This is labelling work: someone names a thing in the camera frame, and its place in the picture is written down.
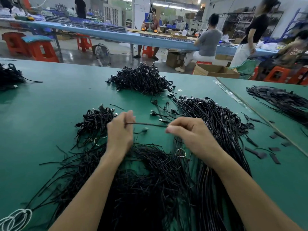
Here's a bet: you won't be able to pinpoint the person's right hand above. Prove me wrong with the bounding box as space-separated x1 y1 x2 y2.
166 117 227 166

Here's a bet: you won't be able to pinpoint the person's left hand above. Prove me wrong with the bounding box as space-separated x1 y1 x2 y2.
106 110 135 161

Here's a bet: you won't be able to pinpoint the small cluster of knotted cables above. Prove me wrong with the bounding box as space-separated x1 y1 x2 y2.
73 106 118 148

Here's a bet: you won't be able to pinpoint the single black cable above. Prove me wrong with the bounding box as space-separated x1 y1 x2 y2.
125 122 170 129

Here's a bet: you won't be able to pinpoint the bundle of long black cables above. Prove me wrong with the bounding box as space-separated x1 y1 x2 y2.
150 94 256 231

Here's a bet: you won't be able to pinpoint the pile of black cables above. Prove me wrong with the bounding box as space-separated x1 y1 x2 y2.
24 106 198 231

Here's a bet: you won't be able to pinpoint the heap of black cables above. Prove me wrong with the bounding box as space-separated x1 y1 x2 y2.
0 63 43 90
106 62 176 96

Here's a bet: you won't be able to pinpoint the spread of straight black cables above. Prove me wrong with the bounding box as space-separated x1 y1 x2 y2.
246 85 308 125

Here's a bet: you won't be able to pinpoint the person's left forearm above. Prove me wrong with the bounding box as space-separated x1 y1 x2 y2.
48 151 123 231

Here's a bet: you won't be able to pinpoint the person's right forearm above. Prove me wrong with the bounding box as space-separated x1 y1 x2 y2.
212 151 304 231

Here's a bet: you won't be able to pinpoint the open cardboard box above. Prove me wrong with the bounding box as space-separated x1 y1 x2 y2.
193 64 240 78

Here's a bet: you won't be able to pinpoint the small cardboard box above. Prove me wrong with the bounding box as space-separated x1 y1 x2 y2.
166 50 186 69

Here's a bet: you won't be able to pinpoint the scattered dark tie pieces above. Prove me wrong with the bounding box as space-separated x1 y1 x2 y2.
242 113 292 165

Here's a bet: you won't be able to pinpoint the grey floor fan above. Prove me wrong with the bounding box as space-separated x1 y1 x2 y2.
92 44 112 67

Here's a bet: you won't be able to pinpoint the green bag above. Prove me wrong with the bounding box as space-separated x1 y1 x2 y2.
236 59 261 79

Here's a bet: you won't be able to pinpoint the red plastic stool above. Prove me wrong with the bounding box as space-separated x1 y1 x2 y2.
264 66 308 86
142 46 156 59
1 32 29 56
77 35 93 52

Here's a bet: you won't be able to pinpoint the long blue workbench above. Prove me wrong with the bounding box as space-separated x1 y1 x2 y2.
0 19 277 58

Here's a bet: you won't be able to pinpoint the red stool with blue seat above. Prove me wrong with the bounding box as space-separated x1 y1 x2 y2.
21 36 59 63

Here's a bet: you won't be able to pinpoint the pile of white bags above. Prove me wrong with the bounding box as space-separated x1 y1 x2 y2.
260 42 282 52

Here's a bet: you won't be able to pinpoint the metal storage shelf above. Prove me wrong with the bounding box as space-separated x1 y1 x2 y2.
224 9 285 41

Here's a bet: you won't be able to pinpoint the white pillar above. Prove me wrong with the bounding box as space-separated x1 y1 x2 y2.
134 0 151 29

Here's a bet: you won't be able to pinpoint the blue metal rack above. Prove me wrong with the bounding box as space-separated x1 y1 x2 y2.
281 8 308 39

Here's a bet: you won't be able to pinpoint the bunch of white wire rings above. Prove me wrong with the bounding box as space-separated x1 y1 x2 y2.
0 208 33 231

